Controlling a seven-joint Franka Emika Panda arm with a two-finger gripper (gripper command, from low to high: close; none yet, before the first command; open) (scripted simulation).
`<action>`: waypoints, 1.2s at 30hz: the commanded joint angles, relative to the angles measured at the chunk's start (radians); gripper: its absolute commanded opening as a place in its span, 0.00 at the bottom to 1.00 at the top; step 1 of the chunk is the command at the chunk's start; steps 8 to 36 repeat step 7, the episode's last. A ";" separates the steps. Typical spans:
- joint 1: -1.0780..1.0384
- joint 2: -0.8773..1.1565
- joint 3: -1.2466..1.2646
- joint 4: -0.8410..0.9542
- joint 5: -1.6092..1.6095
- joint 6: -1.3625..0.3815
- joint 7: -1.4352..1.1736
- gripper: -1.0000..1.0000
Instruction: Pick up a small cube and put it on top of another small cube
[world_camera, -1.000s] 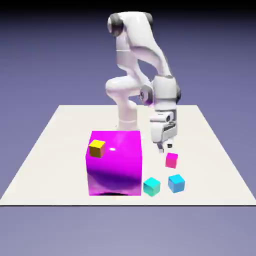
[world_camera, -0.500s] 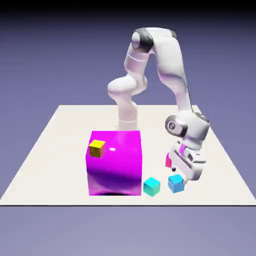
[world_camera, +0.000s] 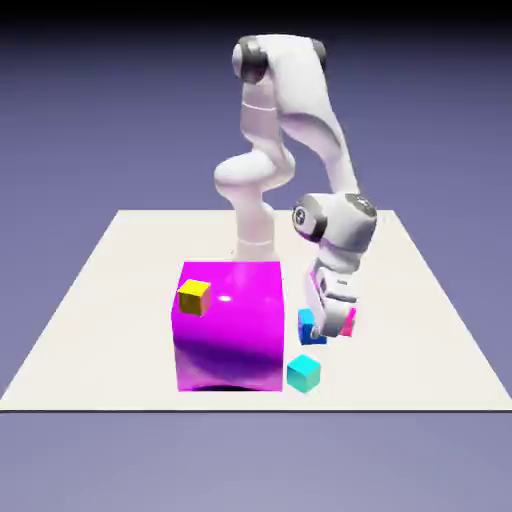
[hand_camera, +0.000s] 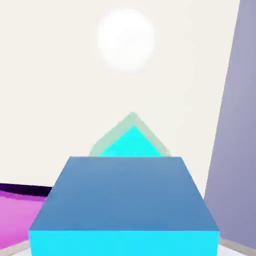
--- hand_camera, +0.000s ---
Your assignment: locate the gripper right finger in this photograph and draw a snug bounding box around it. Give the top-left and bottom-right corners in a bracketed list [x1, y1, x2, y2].
[218, 237, 256, 256]

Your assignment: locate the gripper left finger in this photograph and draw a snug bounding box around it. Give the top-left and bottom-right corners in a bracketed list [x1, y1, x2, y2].
[0, 239, 32, 256]

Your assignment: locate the large pink box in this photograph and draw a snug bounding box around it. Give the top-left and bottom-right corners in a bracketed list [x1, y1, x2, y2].
[0, 182, 53, 251]

